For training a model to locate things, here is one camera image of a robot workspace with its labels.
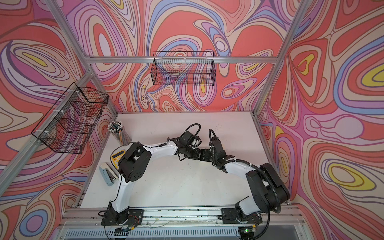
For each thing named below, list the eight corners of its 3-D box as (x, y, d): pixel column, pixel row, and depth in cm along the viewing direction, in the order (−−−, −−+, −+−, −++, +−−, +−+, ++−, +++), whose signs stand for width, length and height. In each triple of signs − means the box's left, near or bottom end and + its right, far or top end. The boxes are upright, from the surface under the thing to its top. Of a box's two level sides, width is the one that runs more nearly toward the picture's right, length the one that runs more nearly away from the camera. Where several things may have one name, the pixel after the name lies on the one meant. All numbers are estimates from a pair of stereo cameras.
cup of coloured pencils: (118, 148, 104) (105, 130, 88) (122, 139, 109) (110, 121, 93) (130, 148, 104) (119, 130, 88) (133, 139, 109) (123, 121, 93)
